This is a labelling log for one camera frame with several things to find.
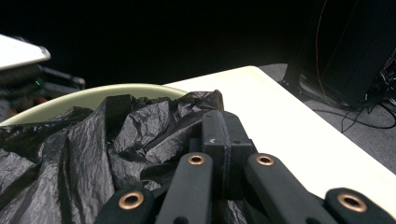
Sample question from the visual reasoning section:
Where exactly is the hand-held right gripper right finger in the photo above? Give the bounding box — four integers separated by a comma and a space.
221, 109, 258, 201

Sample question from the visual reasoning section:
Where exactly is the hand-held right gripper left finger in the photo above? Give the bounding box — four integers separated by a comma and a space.
189, 109, 231, 201

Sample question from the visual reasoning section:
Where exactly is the green plastic trash bin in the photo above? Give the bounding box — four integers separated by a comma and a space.
0, 82, 189, 127

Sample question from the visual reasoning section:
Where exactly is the black plastic garbage bag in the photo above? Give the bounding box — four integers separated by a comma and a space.
0, 89, 260, 224

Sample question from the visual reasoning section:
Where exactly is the black looped floor cable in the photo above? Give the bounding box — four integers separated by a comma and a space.
311, 102, 396, 135

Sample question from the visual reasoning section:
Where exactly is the black equipment stand with cables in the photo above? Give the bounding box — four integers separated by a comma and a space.
281, 0, 396, 110

